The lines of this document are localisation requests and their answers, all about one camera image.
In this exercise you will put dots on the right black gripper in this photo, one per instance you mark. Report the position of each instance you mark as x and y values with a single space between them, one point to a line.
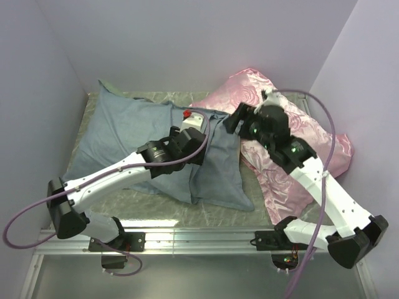
231 122

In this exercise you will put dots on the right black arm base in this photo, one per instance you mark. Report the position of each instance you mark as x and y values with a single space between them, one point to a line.
284 253

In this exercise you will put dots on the green beige patchwork pillowcase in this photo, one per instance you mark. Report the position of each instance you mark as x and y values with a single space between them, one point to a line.
120 125

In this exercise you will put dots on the aluminium front rail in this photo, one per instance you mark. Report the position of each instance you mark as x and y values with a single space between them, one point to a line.
167 241

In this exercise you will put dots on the pink rose satin pillow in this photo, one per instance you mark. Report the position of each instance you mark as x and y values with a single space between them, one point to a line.
283 196

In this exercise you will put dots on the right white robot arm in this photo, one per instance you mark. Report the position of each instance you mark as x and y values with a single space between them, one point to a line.
354 232

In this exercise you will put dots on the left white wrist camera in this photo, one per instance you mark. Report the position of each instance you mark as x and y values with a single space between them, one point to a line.
195 119

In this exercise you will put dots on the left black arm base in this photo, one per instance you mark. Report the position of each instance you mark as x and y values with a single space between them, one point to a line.
115 254

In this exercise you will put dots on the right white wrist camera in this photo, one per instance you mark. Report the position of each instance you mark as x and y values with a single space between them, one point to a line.
269 96

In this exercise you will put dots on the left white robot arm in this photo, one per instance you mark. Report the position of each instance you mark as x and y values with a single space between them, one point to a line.
70 206

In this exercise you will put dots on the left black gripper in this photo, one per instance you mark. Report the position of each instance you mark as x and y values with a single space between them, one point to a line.
175 131

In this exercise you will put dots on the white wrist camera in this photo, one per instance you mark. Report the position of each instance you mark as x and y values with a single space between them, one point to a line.
195 119
269 96

